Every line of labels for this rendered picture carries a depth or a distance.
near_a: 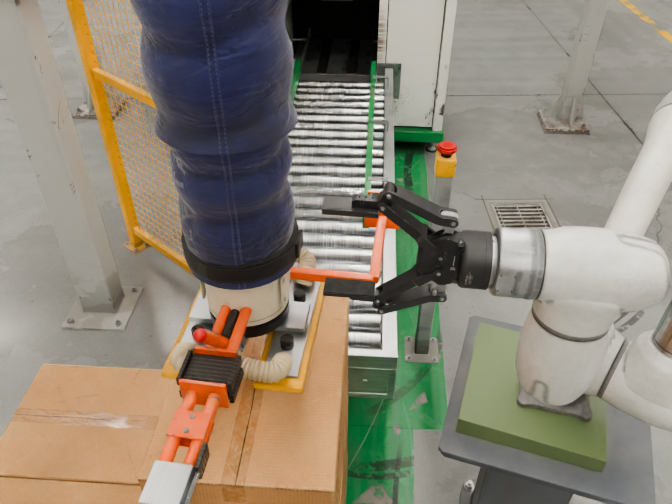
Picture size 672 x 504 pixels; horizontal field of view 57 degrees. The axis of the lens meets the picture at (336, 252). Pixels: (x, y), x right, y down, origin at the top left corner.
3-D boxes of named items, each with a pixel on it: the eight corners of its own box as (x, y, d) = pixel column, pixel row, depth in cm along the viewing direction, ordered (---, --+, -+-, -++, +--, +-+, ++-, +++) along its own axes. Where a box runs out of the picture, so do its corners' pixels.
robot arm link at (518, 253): (532, 315, 77) (484, 311, 78) (524, 268, 84) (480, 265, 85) (548, 259, 71) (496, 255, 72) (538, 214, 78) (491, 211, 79)
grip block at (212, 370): (194, 365, 114) (189, 344, 110) (245, 371, 113) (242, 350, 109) (178, 402, 107) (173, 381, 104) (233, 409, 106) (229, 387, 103)
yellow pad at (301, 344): (287, 277, 148) (286, 261, 145) (328, 281, 147) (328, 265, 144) (253, 389, 122) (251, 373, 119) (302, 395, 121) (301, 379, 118)
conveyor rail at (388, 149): (383, 97, 387) (384, 68, 375) (391, 97, 387) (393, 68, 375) (379, 390, 208) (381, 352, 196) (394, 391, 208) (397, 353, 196)
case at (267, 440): (222, 375, 195) (205, 281, 170) (347, 382, 193) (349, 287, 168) (170, 569, 149) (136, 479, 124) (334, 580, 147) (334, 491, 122)
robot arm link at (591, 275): (552, 258, 70) (529, 338, 78) (694, 269, 69) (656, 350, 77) (539, 206, 79) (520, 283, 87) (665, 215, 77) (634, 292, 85)
